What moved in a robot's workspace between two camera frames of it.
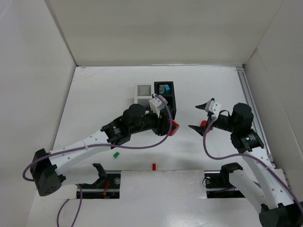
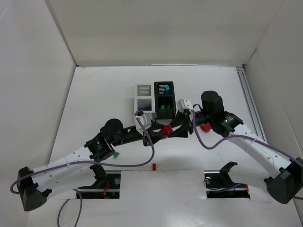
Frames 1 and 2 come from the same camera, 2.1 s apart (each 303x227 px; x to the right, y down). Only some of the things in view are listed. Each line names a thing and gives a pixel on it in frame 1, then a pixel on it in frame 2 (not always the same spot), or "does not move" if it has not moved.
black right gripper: (209, 118) to (187, 124)
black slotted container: (166, 90) does not move
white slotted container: (142, 94) does not move
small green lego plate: (116, 155) does not move
